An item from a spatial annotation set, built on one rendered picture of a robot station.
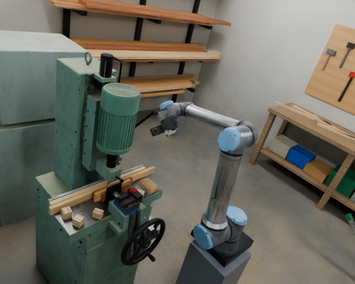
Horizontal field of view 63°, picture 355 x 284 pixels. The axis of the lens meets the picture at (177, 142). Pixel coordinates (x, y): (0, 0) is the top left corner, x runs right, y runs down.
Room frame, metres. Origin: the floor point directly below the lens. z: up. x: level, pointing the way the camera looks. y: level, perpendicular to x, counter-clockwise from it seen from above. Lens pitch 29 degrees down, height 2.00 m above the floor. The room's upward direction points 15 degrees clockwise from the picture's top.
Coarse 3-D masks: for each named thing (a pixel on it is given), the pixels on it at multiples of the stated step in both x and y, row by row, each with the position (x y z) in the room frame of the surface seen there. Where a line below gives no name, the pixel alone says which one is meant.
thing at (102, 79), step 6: (102, 54) 1.31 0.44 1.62; (108, 54) 1.34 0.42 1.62; (102, 60) 1.30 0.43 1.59; (108, 60) 1.30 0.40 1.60; (102, 66) 1.30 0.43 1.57; (108, 66) 1.30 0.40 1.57; (102, 72) 1.30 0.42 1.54; (108, 72) 1.30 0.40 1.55; (96, 78) 1.29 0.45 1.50; (102, 78) 1.27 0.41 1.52; (108, 78) 1.30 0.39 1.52; (114, 78) 1.33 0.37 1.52; (102, 84) 1.30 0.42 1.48
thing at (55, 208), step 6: (150, 168) 1.49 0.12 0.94; (132, 174) 1.39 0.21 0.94; (138, 174) 1.41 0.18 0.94; (144, 174) 1.45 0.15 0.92; (132, 180) 1.37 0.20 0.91; (102, 186) 1.22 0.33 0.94; (90, 192) 1.15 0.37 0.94; (72, 198) 1.07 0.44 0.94; (78, 198) 1.09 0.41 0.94; (84, 198) 1.11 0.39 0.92; (90, 198) 1.14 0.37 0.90; (60, 204) 1.02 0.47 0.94; (66, 204) 1.03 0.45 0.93; (72, 204) 1.06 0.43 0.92; (54, 210) 0.98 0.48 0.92; (60, 210) 1.01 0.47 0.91
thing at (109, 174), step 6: (96, 162) 1.26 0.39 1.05; (102, 162) 1.25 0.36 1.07; (96, 168) 1.26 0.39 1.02; (102, 168) 1.23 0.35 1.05; (108, 168) 1.21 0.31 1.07; (114, 168) 1.23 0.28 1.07; (120, 168) 1.24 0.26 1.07; (102, 174) 1.23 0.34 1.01; (108, 174) 1.20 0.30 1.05; (114, 174) 1.20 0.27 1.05; (120, 174) 1.24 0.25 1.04; (108, 180) 1.19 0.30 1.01; (114, 180) 1.21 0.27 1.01
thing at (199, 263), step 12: (192, 252) 1.34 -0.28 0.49; (204, 252) 1.31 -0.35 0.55; (192, 264) 1.32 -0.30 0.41; (204, 264) 1.27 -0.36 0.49; (216, 264) 1.24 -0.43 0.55; (228, 264) 1.27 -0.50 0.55; (240, 264) 1.29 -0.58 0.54; (180, 276) 1.35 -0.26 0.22; (192, 276) 1.29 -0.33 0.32; (204, 276) 1.25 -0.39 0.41; (216, 276) 1.20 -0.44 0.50; (228, 276) 1.21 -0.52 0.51; (240, 276) 1.39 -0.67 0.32
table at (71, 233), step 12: (156, 192) 1.33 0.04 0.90; (84, 204) 1.10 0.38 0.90; (96, 204) 1.12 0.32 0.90; (108, 204) 1.14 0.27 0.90; (144, 204) 1.26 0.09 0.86; (48, 216) 1.00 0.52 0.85; (60, 216) 0.98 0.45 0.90; (72, 216) 1.00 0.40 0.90; (84, 216) 1.02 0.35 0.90; (108, 216) 1.06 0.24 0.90; (144, 216) 1.15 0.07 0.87; (60, 228) 0.93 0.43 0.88; (72, 228) 0.93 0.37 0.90; (84, 228) 0.95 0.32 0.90; (96, 228) 1.00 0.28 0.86; (120, 228) 1.03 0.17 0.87; (72, 240) 0.90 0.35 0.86
